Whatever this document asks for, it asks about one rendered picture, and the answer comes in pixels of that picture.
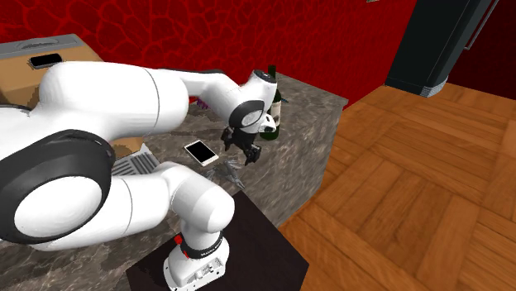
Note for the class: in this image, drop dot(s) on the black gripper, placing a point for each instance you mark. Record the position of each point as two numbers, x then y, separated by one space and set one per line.
243 138

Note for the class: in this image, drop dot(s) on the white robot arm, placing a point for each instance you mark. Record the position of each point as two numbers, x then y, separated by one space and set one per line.
100 104

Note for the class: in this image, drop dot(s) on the grey metal tool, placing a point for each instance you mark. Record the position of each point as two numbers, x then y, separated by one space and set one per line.
229 171

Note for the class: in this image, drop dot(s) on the white phone with black screen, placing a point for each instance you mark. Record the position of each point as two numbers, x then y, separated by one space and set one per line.
201 152

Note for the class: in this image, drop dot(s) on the dark green wine bottle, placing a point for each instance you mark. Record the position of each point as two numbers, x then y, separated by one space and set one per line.
275 105

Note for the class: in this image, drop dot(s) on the small purple object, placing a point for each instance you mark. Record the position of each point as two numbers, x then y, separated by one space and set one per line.
203 103

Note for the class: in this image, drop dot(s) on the dark robot stand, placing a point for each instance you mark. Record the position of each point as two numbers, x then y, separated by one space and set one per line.
258 246

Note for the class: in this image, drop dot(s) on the grey ribbed panel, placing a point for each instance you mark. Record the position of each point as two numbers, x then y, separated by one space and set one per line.
135 163

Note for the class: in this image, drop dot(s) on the black flat rectangular device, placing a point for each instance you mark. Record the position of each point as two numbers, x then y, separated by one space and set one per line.
45 60

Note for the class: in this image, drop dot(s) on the black refrigerator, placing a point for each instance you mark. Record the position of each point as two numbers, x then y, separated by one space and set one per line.
427 44

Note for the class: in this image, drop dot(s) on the brown box with grey top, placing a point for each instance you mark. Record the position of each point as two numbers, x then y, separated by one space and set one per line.
16 86

